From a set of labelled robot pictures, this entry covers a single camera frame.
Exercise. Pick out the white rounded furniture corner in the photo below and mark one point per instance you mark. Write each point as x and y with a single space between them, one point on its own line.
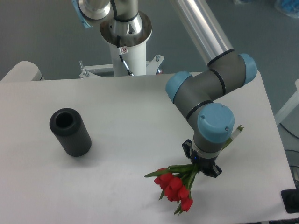
24 71

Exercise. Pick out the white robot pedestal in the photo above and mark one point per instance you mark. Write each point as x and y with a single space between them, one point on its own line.
127 44

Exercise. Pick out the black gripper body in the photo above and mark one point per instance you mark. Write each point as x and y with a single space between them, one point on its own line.
204 163

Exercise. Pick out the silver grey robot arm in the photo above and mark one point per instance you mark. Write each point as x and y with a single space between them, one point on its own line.
194 96

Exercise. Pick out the black ribbed vase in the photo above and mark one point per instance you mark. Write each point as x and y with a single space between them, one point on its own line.
68 127

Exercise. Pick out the white frame at right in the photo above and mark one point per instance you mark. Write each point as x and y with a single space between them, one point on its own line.
287 108

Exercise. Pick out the red tulip bouquet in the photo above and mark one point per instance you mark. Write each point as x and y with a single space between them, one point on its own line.
176 182

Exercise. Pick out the blue plastic bag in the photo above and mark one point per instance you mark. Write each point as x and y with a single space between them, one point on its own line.
288 7

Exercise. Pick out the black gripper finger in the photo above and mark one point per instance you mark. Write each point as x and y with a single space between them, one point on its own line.
211 171
187 146

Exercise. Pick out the black device at table edge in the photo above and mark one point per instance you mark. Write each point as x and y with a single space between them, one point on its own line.
291 200

